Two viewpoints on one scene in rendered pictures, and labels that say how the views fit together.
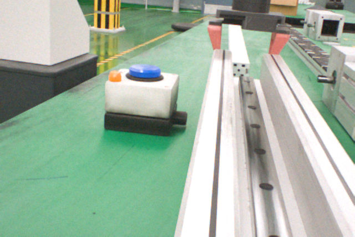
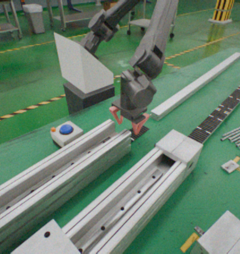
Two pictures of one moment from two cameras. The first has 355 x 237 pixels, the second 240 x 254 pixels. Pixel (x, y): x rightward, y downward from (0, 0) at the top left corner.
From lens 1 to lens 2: 0.56 m
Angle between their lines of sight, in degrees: 40
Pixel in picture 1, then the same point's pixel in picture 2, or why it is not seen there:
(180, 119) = not seen: hidden behind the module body
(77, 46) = (103, 83)
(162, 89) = (61, 140)
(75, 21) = (101, 73)
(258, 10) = (125, 108)
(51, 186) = (11, 167)
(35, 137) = (31, 142)
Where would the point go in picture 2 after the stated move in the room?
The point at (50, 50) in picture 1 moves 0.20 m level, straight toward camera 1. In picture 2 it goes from (85, 88) to (61, 110)
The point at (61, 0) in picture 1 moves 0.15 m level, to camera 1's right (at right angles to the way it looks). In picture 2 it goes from (90, 67) to (116, 76)
